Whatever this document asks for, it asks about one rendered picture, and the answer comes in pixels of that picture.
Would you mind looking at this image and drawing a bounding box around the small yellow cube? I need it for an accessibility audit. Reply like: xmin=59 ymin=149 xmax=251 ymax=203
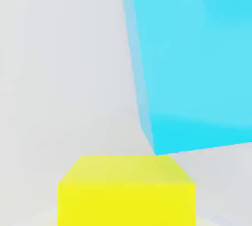
xmin=57 ymin=155 xmax=196 ymax=226

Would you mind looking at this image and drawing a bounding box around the large cyan box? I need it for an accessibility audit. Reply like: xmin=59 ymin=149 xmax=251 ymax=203
xmin=119 ymin=0 xmax=252 ymax=156

